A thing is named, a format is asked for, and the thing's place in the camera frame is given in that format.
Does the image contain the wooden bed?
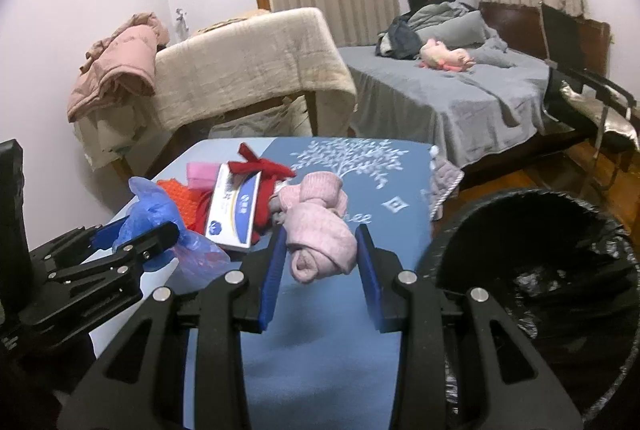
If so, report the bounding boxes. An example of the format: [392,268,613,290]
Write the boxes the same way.
[340,1,613,191]

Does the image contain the pale cloth bundle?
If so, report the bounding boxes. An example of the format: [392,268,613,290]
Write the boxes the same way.
[207,102,313,142]

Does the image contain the white medicine box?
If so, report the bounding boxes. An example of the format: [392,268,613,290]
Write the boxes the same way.
[204,163,264,252]

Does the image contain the pale crumpled cloth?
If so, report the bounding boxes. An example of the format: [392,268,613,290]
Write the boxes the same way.
[72,107,176,171]

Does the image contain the black chair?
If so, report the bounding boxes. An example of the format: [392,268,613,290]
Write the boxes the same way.
[539,2,640,202]

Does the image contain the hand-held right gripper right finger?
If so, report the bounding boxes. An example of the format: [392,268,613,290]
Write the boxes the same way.
[354,224,586,430]

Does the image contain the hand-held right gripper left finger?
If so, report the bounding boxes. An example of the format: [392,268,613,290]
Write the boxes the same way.
[60,226,290,430]

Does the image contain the white figurine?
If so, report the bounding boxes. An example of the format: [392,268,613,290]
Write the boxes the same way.
[174,7,190,44]

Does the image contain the pink jacket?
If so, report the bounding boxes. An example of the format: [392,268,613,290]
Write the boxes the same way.
[67,12,171,124]

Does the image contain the black trash bin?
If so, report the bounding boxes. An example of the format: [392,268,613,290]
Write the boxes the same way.
[417,187,640,430]

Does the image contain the dark blue jeans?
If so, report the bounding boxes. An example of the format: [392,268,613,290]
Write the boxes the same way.
[377,20,424,60]

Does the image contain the pink knitted sock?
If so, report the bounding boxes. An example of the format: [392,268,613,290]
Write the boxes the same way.
[270,171,359,285]

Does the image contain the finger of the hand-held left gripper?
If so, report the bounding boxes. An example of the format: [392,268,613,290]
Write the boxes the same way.
[22,223,180,341]
[29,219,128,282]

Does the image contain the silver cushion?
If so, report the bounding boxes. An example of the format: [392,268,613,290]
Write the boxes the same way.
[557,80,640,152]

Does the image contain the grey bed sheet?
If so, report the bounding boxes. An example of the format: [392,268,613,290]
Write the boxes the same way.
[340,37,557,172]

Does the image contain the orange foam net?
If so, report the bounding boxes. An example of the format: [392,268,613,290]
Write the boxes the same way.
[156,179,204,231]

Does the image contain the pink plush toy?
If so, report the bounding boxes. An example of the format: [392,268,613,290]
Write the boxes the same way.
[417,38,475,72]

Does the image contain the grey quilt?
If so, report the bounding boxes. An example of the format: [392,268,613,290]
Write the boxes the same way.
[377,1,521,69]

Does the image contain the pink cloth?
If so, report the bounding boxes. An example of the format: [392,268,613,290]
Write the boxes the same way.
[186,161,226,192]

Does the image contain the beige blanket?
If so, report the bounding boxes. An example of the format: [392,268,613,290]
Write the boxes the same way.
[155,6,359,134]

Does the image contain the blue printed tablecloth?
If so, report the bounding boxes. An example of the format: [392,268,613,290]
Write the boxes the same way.
[90,136,466,430]

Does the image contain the blue plastic bag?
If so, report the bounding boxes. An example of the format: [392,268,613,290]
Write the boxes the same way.
[92,176,232,277]

